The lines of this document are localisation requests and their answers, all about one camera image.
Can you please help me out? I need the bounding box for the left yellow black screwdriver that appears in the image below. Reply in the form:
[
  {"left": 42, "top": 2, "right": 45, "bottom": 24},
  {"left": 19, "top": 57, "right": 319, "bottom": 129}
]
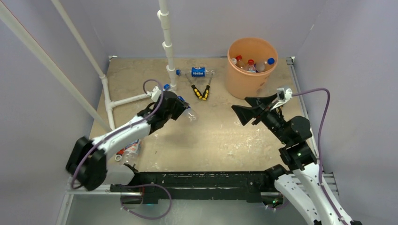
[{"left": 185, "top": 75, "right": 202, "bottom": 99}]

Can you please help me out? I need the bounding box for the small blue label bottle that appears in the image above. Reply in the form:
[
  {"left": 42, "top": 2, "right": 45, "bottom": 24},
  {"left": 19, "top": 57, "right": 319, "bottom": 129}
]
[{"left": 121, "top": 139, "right": 141, "bottom": 165}]

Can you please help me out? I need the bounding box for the red handled adjustable wrench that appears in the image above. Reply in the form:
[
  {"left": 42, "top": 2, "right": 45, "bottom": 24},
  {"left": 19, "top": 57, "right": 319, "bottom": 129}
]
[{"left": 115, "top": 149, "right": 125, "bottom": 162}]

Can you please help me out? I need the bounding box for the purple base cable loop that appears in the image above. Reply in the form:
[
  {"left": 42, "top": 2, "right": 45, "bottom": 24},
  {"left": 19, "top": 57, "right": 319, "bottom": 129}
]
[{"left": 119, "top": 183, "right": 173, "bottom": 220}]

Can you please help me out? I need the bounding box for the white PVC pipe frame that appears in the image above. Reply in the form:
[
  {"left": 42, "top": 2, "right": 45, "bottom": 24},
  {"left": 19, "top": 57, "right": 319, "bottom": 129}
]
[{"left": 0, "top": 0, "right": 177, "bottom": 131}]

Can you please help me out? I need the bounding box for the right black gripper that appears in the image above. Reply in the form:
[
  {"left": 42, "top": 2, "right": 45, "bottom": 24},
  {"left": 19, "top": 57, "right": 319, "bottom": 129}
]
[{"left": 232, "top": 93, "right": 291, "bottom": 144}]

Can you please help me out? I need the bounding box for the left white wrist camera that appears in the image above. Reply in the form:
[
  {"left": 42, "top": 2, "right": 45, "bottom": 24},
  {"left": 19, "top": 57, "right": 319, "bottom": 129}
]
[{"left": 147, "top": 86, "right": 162, "bottom": 102}]

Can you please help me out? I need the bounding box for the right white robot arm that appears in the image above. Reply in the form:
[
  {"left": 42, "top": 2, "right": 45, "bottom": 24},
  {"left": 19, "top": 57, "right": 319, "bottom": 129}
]
[{"left": 231, "top": 94, "right": 361, "bottom": 225}]

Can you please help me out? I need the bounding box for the yellow black screwdriver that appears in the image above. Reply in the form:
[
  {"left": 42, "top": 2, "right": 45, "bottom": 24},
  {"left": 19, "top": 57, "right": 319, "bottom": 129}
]
[
  {"left": 202, "top": 77, "right": 212, "bottom": 101},
  {"left": 185, "top": 75, "right": 202, "bottom": 99}
]

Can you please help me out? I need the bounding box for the aluminium frame rail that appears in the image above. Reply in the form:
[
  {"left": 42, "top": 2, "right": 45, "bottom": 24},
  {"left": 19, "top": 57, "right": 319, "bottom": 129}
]
[{"left": 286, "top": 57, "right": 339, "bottom": 196}]

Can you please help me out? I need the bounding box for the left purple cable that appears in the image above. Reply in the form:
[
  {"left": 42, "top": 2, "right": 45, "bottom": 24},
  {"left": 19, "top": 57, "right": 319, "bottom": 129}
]
[{"left": 70, "top": 79, "right": 165, "bottom": 190}]

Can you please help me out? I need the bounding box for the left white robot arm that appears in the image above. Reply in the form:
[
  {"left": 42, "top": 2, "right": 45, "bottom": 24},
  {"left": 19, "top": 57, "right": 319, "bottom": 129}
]
[{"left": 66, "top": 91, "right": 190, "bottom": 192}]

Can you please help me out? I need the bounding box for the right yellow black screwdriver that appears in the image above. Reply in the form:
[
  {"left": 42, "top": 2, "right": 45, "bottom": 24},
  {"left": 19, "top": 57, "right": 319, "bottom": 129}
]
[{"left": 202, "top": 77, "right": 212, "bottom": 101}]

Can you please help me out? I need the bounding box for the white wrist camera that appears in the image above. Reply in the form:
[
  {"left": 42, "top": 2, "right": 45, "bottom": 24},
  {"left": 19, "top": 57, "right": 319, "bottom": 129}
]
[
  {"left": 147, "top": 86, "right": 162, "bottom": 102},
  {"left": 271, "top": 86, "right": 293, "bottom": 110}
]

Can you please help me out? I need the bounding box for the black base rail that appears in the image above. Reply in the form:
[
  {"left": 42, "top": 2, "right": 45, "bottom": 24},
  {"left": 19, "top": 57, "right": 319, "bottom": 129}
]
[{"left": 137, "top": 171, "right": 281, "bottom": 204}]

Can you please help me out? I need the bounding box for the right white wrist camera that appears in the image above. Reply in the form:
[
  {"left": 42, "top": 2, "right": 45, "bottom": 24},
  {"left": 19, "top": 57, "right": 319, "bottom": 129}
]
[{"left": 271, "top": 86, "right": 293, "bottom": 110}]

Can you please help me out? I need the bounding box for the orange plastic bin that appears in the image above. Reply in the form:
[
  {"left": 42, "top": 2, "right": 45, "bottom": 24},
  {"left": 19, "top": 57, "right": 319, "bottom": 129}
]
[{"left": 225, "top": 37, "right": 278, "bottom": 99}]

